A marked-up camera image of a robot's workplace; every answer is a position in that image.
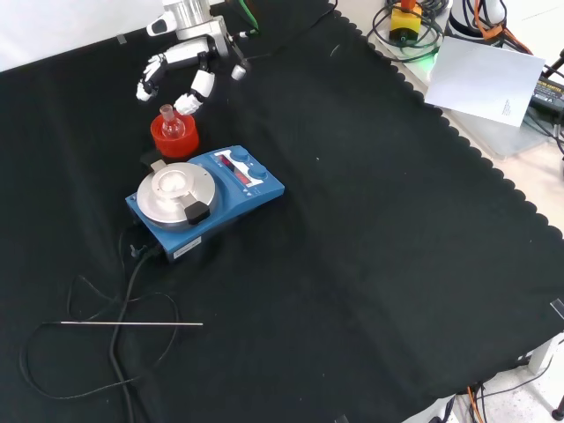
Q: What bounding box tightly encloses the yellow stop button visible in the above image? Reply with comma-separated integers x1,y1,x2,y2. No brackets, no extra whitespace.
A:
390,0,425,45

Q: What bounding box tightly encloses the pale board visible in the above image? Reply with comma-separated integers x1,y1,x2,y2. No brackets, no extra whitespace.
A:
425,35,546,129

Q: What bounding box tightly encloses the thin metal probe rod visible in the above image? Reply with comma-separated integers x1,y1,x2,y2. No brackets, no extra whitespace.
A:
60,321,204,328

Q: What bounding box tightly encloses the clear glass round-bottom flask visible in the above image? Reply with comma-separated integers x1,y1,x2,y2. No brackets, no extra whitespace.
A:
159,103,186,140

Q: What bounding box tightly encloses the blue heater with steel plate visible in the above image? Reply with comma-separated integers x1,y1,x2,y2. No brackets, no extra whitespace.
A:
125,145,286,264

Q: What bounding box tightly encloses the black bench cloth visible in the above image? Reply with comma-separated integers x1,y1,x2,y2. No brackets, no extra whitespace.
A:
0,0,564,423

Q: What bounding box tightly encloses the red ribbed flask stand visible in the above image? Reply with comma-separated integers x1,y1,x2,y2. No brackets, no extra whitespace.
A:
150,112,200,160

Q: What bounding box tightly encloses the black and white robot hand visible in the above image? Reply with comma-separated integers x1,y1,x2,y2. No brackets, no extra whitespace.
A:
135,11,253,116

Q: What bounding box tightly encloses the thin black probe cable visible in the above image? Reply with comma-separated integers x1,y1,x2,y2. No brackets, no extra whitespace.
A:
19,224,182,400

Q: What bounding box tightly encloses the black power adapter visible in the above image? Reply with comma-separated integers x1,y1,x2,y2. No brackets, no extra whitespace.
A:
530,74,564,114

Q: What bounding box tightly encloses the thick black heater cable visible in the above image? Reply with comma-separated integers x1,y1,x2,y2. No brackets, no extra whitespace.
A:
109,244,164,423

